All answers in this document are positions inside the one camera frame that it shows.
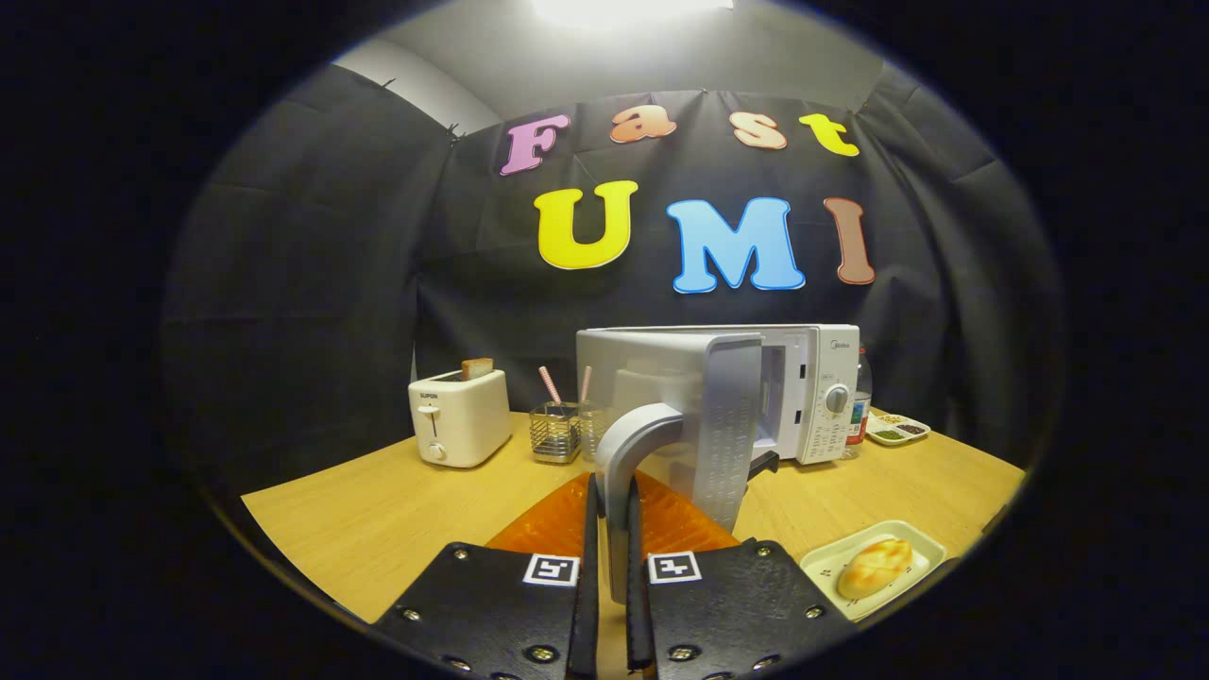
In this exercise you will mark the clear glass cup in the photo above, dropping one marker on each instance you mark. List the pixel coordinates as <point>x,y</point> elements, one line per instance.
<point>590,430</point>

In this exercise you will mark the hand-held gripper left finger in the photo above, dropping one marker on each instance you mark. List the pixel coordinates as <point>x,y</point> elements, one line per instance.
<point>589,614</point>

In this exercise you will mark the pale green rectangular plate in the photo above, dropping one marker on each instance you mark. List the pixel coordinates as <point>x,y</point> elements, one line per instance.
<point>926,548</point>

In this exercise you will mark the toast slice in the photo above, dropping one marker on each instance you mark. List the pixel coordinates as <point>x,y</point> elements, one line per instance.
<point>477,369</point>

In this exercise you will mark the plastic bottle with red label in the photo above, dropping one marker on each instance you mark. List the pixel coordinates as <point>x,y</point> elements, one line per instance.
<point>859,416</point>

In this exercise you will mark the pink striped straw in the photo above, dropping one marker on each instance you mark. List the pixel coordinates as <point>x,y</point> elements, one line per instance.
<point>550,385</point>
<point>586,382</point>

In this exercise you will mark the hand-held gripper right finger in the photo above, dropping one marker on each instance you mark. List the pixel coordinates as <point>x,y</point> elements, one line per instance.
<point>637,614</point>

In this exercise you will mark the bright ceiling light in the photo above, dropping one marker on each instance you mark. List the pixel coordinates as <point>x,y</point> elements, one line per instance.
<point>633,9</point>

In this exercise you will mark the golden bread bun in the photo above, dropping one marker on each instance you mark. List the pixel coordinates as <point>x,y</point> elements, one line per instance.
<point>876,569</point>

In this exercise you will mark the white divided dish of beans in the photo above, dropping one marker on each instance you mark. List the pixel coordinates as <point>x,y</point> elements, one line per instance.
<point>899,431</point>

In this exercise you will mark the white microwave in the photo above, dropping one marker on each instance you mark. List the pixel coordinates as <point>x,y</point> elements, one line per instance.
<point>661,378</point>

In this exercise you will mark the cream toaster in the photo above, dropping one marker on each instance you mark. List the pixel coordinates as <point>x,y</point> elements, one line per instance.
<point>468,420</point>

